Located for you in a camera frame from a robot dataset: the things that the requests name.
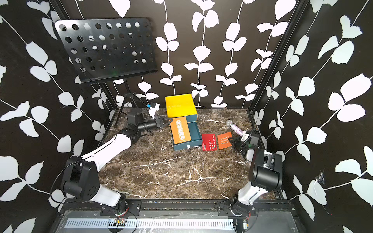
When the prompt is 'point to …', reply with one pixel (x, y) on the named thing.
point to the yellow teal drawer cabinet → (181, 106)
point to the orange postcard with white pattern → (180, 130)
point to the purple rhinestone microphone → (229, 123)
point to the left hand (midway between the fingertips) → (173, 119)
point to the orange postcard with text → (223, 141)
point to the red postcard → (209, 141)
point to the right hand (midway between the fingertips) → (228, 135)
